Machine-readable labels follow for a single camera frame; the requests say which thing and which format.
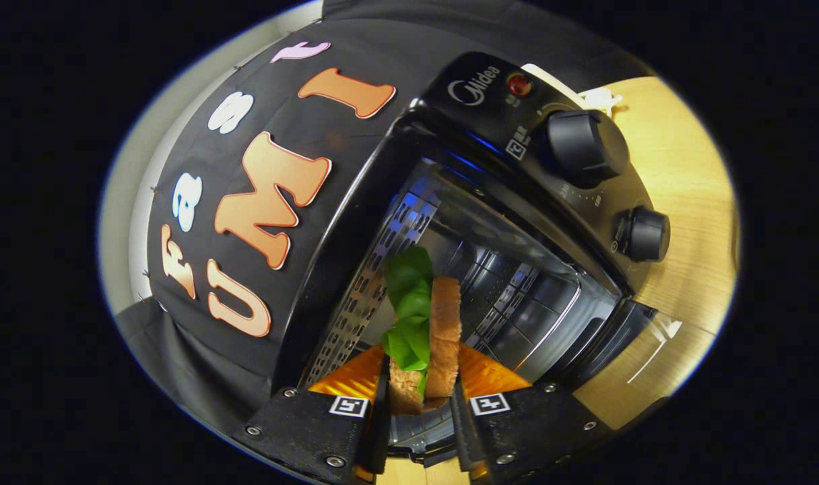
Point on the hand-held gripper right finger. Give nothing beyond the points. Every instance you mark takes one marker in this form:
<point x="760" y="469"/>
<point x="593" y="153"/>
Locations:
<point x="537" y="424"/>

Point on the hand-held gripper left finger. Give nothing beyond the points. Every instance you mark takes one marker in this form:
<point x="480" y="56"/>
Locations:
<point x="302" y="424"/>

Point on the bread and lettuce sandwich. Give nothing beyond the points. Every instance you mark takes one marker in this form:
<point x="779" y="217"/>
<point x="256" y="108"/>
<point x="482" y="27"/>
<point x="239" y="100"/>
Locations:
<point x="443" y="337"/>

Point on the black toaster oven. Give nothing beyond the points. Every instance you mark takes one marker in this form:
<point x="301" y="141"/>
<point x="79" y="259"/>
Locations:
<point x="584" y="145"/>

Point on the white pop-up toaster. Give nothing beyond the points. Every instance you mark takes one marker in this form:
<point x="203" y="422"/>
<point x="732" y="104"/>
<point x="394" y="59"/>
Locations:
<point x="541" y="74"/>

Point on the white divided grain dish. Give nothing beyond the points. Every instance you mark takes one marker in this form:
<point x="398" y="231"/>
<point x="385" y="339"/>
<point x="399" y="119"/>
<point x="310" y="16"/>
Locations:
<point x="599" y="100"/>

